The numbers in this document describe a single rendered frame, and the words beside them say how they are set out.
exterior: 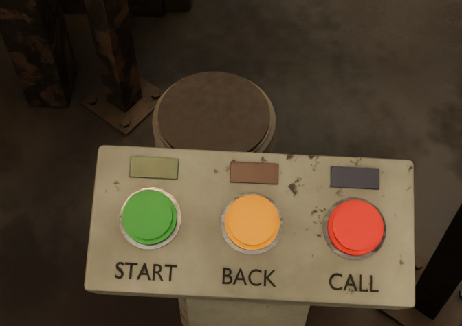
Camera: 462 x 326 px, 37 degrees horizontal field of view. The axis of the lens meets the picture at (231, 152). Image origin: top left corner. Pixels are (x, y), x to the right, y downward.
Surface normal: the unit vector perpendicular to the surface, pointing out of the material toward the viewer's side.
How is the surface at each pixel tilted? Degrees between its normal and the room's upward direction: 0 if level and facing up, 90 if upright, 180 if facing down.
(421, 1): 0
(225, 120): 0
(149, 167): 20
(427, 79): 0
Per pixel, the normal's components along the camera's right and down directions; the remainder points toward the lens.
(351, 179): -0.01, -0.25
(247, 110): 0.00, -0.56
